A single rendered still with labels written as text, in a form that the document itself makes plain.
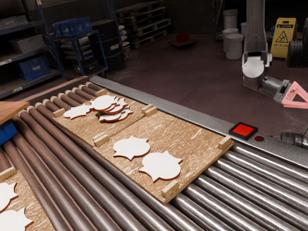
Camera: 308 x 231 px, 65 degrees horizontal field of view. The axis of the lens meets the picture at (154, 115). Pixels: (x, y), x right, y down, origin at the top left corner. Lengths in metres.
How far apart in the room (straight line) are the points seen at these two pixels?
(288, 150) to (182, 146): 0.35
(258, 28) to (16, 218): 0.89
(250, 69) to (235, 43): 3.68
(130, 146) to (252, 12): 0.59
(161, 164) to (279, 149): 0.40
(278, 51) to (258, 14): 3.60
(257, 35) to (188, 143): 0.42
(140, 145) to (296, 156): 0.52
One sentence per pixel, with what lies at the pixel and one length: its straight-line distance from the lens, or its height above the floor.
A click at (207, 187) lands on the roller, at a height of 0.91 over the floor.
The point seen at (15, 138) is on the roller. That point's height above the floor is 0.92.
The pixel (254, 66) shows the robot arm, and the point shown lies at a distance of 0.76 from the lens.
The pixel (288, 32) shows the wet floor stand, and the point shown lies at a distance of 4.34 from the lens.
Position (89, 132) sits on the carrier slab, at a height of 0.94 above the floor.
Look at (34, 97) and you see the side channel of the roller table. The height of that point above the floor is 0.95.
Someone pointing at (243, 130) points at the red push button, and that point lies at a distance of 0.97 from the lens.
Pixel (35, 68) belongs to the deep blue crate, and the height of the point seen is 0.32.
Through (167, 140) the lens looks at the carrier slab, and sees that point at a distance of 0.93.
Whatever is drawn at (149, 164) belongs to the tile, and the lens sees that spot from 0.82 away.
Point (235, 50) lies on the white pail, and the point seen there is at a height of 0.15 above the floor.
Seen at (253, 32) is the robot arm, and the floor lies 1.29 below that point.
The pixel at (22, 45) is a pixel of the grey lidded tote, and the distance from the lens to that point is 5.04.
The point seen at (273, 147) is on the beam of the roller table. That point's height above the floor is 0.92.
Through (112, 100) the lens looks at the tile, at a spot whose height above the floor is 1.00.
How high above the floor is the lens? 1.48
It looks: 30 degrees down
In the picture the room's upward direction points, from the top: 11 degrees counter-clockwise
